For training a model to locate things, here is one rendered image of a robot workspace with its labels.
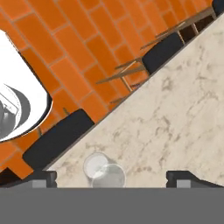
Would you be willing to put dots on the black seat wooden stool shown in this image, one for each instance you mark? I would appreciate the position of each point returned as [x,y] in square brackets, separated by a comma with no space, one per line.
[58,140]
[162,54]
[218,6]

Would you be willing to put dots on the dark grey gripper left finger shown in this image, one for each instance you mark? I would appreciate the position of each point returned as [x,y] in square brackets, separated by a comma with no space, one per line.
[46,176]

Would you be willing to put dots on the white round object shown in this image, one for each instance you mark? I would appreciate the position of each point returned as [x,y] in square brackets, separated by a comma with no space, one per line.
[26,96]

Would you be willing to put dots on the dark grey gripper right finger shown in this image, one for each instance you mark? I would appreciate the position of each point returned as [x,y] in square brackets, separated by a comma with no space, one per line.
[178,176]

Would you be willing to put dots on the clear glass cup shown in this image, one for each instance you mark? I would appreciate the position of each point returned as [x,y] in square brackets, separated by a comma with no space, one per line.
[103,172]

